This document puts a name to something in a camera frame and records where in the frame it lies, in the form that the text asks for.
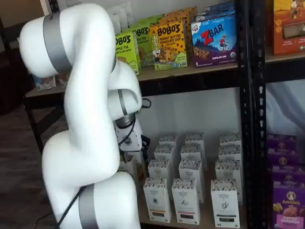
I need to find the white box yellow strip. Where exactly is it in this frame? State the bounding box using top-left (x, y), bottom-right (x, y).
top-left (147, 159), bottom-right (171, 179)
top-left (158, 134), bottom-right (179, 146)
top-left (153, 144), bottom-right (176, 161)
top-left (142, 177), bottom-right (172, 224)

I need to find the purple Annie's box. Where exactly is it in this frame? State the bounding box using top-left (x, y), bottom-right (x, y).
top-left (266, 147), bottom-right (300, 167)
top-left (271, 164), bottom-right (305, 187)
top-left (273, 181), bottom-right (305, 229)
top-left (266, 135), bottom-right (297, 151)

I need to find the dark brown furniture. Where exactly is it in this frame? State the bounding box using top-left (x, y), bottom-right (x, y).
top-left (0, 47), bottom-right (34, 115)

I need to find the white box pink strip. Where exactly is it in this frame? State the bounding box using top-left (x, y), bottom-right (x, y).
top-left (178, 159), bottom-right (206, 203)
top-left (180, 144), bottom-right (207, 161)
top-left (171, 177), bottom-right (201, 225)
top-left (184, 133), bottom-right (205, 146)

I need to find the white plastic sheet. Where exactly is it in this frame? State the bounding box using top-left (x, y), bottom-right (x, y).
top-left (265, 80), bottom-right (305, 136)

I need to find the purely elizabeth granola bag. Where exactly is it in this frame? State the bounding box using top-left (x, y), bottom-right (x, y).
top-left (119, 1), bottom-right (133, 31)
top-left (113, 14), bottom-right (122, 34)
top-left (107, 6), bottom-right (127, 18)

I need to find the orange snack box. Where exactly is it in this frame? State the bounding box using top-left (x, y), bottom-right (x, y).
top-left (273, 0), bottom-right (305, 56)

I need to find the green Bobo's apple pie box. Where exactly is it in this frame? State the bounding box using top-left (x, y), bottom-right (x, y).
top-left (130, 22), bottom-right (154, 68)
top-left (137, 14), bottom-right (165, 27)
top-left (114, 28), bottom-right (142, 76)

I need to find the yellow Bobo's peanut butter box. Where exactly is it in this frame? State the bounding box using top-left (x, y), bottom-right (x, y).
top-left (149, 20), bottom-right (188, 72)
top-left (157, 12), bottom-right (191, 65)
top-left (165, 6), bottom-right (197, 24)

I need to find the blue Zbar box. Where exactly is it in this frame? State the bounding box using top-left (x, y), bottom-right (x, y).
top-left (190, 14), bottom-right (238, 68)
top-left (195, 9), bottom-right (236, 23)
top-left (202, 1), bottom-right (236, 12)

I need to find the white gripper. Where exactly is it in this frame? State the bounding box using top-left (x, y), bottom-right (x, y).
top-left (114, 119), bottom-right (151, 163)

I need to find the white box grey strip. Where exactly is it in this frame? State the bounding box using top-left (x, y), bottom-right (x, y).
top-left (219, 134), bottom-right (241, 146)
top-left (218, 145), bottom-right (242, 162)
top-left (210, 179), bottom-right (239, 228)
top-left (214, 159), bottom-right (243, 206)

